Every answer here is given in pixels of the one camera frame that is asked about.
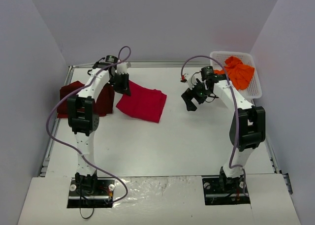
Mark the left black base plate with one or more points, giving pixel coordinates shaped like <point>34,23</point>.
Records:
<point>101,196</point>

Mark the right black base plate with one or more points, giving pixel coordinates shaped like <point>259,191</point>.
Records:
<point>215,194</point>

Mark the orange t shirt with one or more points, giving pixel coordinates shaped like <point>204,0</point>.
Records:
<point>240,74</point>

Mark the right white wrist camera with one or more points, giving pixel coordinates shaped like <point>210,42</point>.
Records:
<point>190,80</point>

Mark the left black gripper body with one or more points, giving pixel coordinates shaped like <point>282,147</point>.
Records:
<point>122,84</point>

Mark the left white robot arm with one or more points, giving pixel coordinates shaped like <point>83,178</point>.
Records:
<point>84,119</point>

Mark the bright red t shirt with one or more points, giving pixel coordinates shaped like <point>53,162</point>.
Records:
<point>144,104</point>

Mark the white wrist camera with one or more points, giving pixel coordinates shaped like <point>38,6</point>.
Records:
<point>122,68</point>
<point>190,80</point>

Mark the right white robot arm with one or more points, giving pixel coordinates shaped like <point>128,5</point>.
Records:
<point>247,129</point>

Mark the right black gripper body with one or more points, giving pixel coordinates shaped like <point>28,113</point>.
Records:
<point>192,97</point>

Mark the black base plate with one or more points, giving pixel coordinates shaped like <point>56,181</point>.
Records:
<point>101,196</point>
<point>215,194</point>

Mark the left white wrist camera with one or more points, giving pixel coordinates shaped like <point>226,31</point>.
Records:
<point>122,68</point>

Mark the white plastic basket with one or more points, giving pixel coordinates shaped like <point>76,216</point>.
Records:
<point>254,89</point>

